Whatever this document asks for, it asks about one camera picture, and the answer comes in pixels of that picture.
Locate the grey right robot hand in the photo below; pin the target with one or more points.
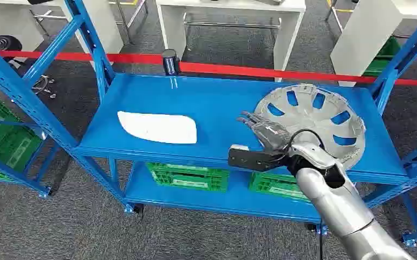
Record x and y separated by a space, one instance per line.
271 132

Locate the long pale car trim part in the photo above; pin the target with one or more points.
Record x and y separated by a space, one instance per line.
158 127

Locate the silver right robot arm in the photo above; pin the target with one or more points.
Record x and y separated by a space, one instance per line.
334 201

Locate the grey slotted wheel cover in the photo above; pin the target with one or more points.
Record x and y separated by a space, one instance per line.
312 116

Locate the red barrier tape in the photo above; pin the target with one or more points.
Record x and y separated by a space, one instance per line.
230 69

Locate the white table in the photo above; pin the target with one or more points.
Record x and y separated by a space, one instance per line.
11 25
366 39
291 28

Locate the chrome chair base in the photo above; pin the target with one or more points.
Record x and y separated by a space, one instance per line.
43 85

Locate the black round wheel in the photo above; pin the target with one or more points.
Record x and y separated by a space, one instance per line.
4 43

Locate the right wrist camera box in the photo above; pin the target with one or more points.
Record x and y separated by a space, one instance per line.
255 159

